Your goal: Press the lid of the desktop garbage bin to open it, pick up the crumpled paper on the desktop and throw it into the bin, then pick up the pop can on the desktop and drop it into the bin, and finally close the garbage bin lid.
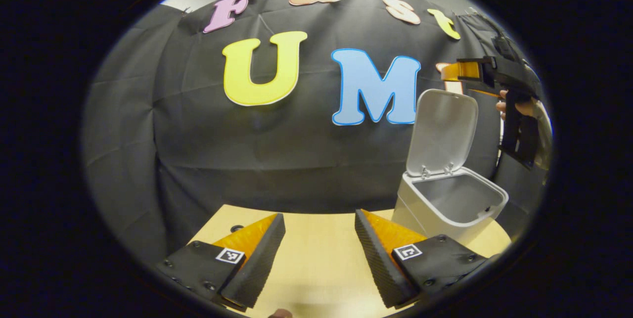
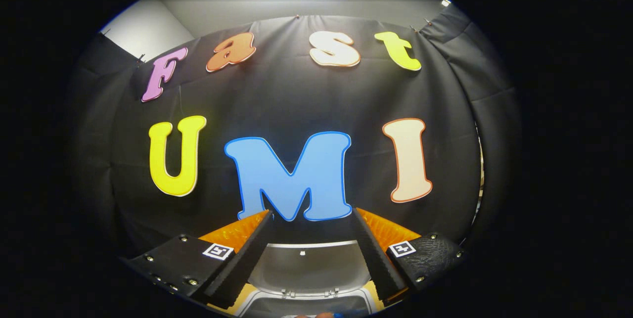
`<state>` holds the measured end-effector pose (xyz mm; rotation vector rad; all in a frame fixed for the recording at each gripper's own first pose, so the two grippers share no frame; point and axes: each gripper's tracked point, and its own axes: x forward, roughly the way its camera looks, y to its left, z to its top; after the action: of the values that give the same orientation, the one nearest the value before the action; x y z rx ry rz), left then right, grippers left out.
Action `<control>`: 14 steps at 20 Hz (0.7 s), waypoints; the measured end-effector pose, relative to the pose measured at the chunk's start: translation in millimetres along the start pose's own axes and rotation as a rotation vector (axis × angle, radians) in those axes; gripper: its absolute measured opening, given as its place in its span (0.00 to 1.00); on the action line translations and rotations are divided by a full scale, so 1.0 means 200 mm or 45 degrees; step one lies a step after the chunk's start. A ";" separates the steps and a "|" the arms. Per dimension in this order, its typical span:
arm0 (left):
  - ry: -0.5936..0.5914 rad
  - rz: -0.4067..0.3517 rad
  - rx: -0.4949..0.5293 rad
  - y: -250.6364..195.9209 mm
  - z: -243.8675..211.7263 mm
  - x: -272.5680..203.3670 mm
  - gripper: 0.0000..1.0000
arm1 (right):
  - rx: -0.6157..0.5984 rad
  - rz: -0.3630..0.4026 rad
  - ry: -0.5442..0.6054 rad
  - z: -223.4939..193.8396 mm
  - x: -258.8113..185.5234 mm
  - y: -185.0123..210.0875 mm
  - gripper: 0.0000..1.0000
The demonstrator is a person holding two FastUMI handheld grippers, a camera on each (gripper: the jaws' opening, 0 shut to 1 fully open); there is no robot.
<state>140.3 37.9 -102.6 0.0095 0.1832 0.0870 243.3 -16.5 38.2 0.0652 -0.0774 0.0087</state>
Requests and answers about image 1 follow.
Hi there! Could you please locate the wooden desktop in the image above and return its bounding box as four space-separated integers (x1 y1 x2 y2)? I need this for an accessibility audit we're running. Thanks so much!
190 204 512 318

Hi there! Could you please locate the white desktop garbage bin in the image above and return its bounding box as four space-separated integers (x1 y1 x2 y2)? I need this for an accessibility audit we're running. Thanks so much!
392 89 509 247

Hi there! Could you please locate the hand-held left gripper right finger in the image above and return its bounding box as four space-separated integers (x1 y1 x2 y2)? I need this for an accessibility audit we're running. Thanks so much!
355 209 493 309

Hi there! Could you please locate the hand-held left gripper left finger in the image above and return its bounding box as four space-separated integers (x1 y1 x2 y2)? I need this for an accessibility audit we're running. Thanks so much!
156 213 286 311

